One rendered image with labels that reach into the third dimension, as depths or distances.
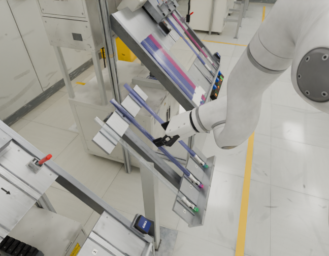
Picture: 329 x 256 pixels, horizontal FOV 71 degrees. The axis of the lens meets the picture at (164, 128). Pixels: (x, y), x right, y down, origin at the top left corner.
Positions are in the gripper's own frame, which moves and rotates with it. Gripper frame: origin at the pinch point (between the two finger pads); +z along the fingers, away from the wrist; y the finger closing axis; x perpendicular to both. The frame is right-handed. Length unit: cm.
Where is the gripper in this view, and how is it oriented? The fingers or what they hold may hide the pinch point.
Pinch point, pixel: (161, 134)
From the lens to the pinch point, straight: 82.8
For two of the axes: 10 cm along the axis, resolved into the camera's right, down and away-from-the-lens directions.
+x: 5.7, 7.3, 3.8
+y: -3.0, 6.2, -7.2
